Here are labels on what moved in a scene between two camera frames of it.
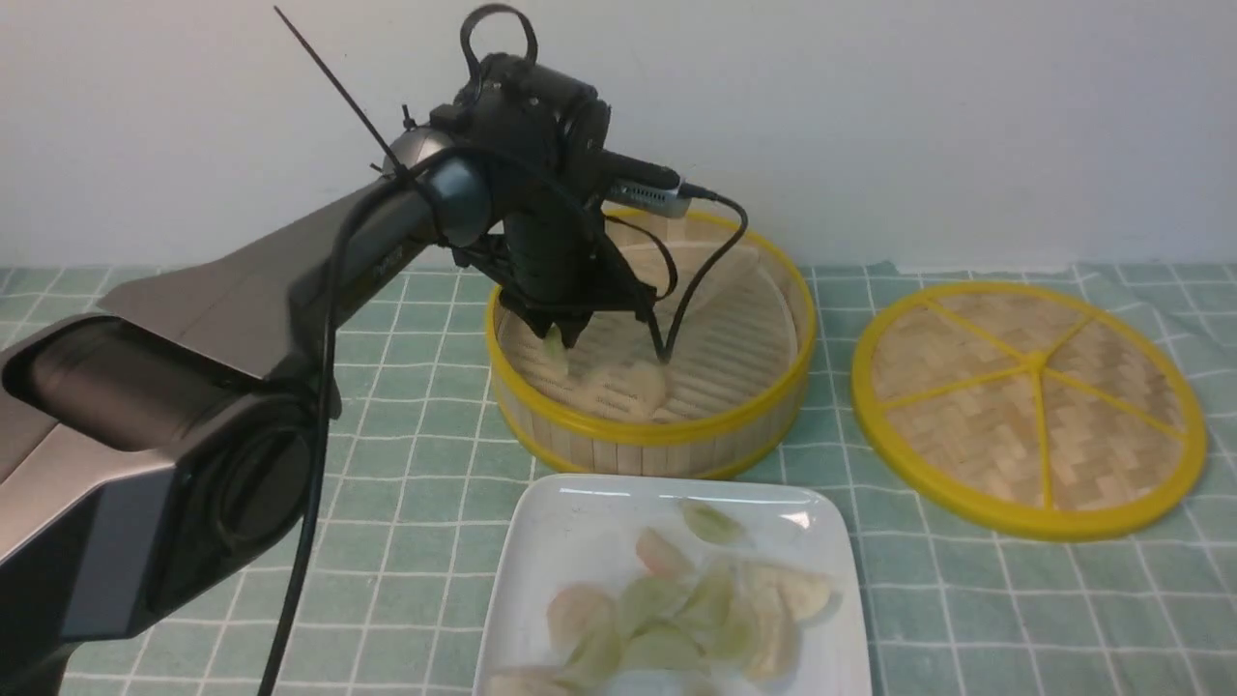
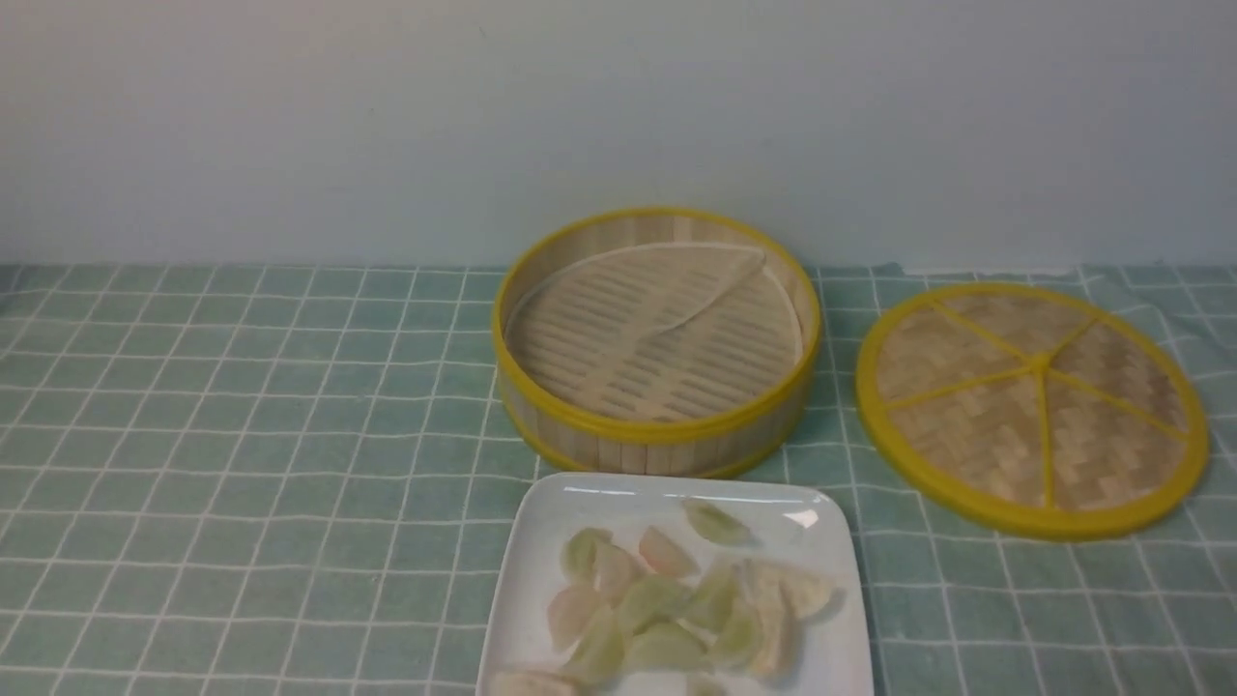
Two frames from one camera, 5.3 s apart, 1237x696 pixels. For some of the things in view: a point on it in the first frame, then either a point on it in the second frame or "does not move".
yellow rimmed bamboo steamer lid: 1027,411 does not move
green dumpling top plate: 710,525 does not move
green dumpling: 647,598 does not move
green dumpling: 555,355 to 579,553
